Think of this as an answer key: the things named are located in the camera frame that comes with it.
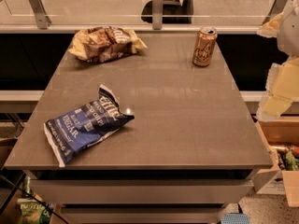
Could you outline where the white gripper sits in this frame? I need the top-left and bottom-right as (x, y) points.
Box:
(256, 0), (299, 121)

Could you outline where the orange soda can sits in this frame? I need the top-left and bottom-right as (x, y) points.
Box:
(192, 26), (218, 67)

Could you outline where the brown chip bag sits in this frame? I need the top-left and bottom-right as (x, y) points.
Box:
(68, 26), (147, 63)

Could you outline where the blue chip bag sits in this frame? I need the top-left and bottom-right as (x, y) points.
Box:
(44, 84), (135, 167)

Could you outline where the green snack bag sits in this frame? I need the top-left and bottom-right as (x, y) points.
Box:
(17, 177), (51, 224)

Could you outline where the cardboard box with snacks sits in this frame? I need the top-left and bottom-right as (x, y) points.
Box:
(253, 117), (299, 207)

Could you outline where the black office chair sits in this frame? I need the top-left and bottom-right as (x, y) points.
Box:
(140, 0), (198, 25)

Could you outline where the blue perforated mat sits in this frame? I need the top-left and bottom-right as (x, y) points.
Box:
(221, 214), (250, 224)

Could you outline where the grey table drawer unit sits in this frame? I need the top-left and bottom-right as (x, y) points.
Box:
(31, 179), (253, 224)

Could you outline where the right metal rail bracket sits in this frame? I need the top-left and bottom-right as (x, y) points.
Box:
(263, 0), (288, 23)

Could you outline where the metal rail bracket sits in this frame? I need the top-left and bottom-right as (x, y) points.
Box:
(28, 0), (51, 30)
(152, 0), (163, 30)
(263, 0), (288, 23)

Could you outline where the middle metal rail bracket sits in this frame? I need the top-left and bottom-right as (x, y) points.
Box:
(152, 0), (163, 30)

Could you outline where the left metal rail bracket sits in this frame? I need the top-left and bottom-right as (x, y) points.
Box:
(28, 0), (51, 30)

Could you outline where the black cable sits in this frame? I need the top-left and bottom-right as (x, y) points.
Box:
(0, 175), (69, 224)

